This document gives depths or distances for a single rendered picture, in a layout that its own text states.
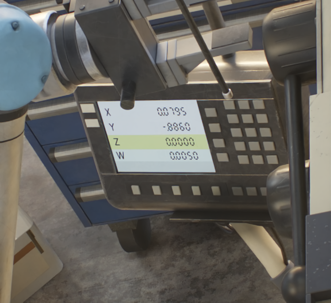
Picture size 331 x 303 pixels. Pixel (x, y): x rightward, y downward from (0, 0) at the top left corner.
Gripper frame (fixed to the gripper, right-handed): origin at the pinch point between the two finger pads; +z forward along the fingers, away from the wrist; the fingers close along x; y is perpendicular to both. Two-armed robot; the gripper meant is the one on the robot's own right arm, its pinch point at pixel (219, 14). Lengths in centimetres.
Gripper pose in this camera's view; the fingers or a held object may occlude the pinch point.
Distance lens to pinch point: 167.7
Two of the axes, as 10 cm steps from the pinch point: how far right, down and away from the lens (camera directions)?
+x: -3.6, -6.4, -6.8
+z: 9.3, -2.0, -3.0
